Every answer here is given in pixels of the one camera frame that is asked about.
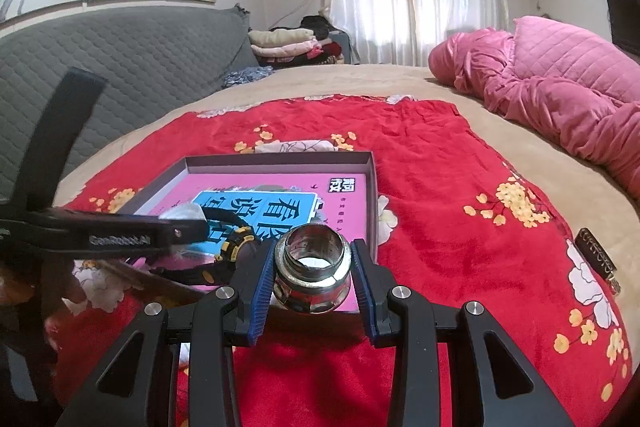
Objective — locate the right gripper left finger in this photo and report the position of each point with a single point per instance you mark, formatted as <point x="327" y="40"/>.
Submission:
<point x="135" y="383"/>

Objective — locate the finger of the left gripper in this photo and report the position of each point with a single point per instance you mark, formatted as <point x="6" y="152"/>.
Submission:
<point x="163" y="234"/>

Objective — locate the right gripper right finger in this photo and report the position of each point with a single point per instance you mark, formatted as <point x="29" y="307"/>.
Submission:
<point x="492" y="383"/>

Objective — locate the white plastic bottle cap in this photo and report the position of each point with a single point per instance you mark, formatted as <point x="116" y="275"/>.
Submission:
<point x="185" y="211"/>

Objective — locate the black yellow wristwatch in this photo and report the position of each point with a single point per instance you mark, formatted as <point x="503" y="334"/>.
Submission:
<point x="238" y="242"/>

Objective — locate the metal glass ink bottle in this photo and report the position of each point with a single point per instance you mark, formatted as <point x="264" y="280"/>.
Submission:
<point x="312" y="264"/>

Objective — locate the pink and blue book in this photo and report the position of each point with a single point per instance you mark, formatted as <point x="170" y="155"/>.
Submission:
<point x="272" y="203"/>

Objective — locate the grey cardboard box tray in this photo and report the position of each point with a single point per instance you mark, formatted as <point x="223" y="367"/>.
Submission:
<point x="305" y="162"/>

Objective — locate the grey quilted headboard cover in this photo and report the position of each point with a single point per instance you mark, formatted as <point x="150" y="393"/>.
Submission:
<point x="154" y="59"/>

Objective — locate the red floral blanket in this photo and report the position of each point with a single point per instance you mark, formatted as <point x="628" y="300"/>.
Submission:
<point x="467" y="228"/>

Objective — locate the blue patterned cloth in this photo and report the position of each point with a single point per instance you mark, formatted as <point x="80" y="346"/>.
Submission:
<point x="246" y="75"/>

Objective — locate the beige bed sheet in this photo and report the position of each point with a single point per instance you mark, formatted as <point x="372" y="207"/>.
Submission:
<point x="584" y="196"/>

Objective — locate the folded clothes pile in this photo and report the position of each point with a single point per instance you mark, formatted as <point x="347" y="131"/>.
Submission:
<point x="314" y="42"/>

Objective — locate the pink quilted duvet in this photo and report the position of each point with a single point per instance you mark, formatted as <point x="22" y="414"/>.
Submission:
<point x="571" y="86"/>

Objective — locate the black television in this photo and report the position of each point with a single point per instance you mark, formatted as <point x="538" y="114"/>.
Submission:
<point x="624" y="16"/>

